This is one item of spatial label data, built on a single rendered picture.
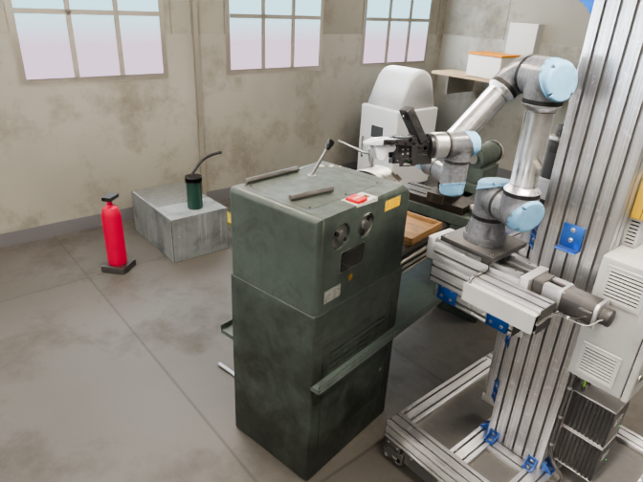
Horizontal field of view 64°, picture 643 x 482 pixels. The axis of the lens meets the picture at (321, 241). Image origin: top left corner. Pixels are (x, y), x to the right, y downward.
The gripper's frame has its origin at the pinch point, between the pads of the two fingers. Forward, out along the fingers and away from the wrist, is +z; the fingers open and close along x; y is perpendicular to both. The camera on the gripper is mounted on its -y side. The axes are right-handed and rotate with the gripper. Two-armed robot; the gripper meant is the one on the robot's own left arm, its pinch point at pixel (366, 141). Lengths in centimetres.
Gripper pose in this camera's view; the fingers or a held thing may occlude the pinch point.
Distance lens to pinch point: 144.6
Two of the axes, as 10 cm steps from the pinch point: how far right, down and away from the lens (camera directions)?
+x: -3.2, -2.9, 9.0
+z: -9.5, 1.0, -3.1
